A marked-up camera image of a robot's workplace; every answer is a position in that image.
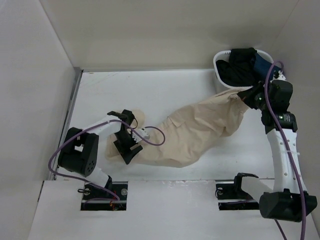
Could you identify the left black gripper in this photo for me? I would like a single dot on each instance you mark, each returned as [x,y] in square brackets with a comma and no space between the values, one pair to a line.
[126,153]

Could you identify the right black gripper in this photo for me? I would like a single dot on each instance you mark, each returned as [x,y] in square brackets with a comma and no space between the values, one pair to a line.
[247,95]

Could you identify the beige trousers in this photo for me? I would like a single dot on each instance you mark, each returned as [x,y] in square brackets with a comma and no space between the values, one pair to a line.
[187,133]

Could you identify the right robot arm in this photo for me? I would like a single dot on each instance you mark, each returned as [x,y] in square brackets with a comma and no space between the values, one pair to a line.
[288,200]

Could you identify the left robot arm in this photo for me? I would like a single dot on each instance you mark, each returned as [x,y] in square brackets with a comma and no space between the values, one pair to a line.
[80,155]

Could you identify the black trousers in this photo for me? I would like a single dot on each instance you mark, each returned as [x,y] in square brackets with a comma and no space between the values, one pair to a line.
[238,70]

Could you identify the navy blue trousers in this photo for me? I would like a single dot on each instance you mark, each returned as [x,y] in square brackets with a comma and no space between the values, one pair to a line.
[261,68]

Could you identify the white laundry basket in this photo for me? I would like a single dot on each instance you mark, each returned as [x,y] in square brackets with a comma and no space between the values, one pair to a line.
[224,55]

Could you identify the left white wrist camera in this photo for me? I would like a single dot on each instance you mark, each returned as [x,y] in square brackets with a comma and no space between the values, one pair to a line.
[139,135]

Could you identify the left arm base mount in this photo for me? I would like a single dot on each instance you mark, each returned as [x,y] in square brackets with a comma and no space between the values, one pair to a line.
[95,199]

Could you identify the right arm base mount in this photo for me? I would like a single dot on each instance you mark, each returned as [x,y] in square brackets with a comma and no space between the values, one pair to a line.
[230,199]

